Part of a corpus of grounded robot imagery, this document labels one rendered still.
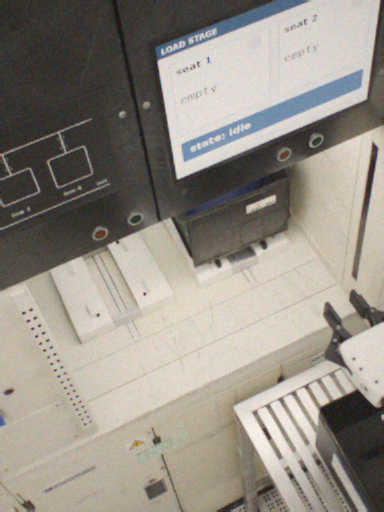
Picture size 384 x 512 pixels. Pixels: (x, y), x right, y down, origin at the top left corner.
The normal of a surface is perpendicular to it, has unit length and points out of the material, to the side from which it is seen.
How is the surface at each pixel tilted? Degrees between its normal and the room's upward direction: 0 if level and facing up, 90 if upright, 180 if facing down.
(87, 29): 90
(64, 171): 90
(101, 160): 90
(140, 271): 0
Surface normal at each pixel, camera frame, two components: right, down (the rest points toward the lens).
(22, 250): 0.43, 0.72
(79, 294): -0.09, -0.57
